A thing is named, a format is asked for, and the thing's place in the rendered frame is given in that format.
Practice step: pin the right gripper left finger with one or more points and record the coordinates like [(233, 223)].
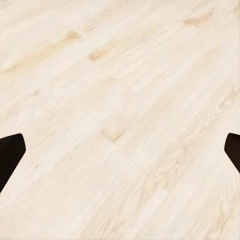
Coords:
[(12, 150)]

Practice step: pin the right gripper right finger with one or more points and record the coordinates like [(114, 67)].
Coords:
[(232, 149)]

